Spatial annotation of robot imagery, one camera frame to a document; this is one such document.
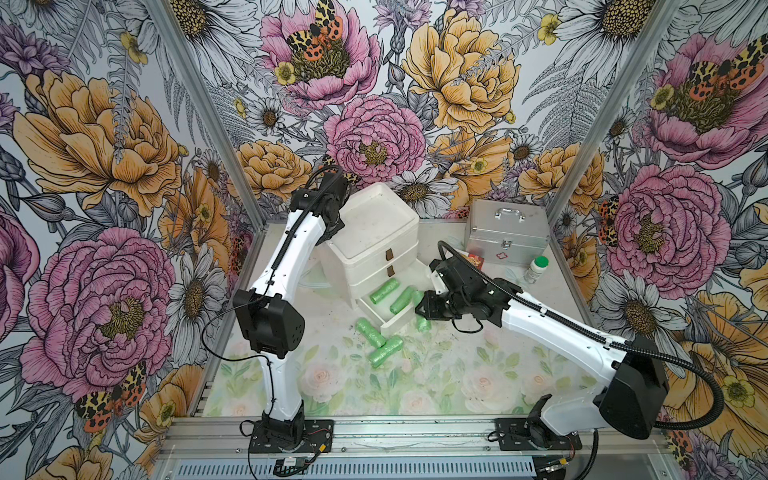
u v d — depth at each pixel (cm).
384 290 99
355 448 73
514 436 74
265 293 49
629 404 40
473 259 105
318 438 73
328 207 60
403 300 96
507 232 101
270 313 49
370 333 89
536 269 98
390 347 87
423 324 76
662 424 44
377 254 83
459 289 60
